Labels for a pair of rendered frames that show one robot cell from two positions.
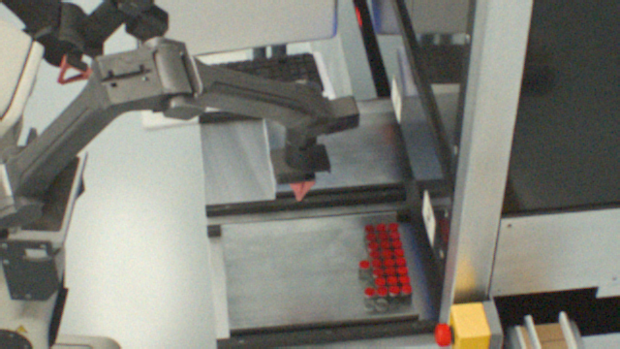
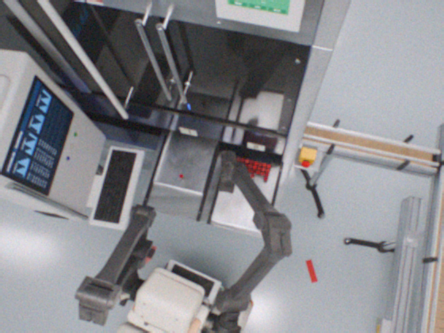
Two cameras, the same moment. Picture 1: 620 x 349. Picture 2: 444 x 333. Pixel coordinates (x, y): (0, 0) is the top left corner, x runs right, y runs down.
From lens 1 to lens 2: 1.39 m
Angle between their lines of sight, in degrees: 41
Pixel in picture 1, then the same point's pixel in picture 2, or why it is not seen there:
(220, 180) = (181, 210)
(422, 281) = (260, 159)
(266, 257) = (228, 207)
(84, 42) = (143, 246)
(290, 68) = (120, 161)
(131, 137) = (44, 230)
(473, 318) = (308, 152)
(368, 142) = (185, 149)
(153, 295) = not seen: hidden behind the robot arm
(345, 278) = not seen: hidden behind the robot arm
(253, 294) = (244, 217)
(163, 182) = (76, 224)
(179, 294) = not seen: hidden behind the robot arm
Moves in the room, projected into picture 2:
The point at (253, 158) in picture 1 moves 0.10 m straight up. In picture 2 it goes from (174, 194) to (170, 189)
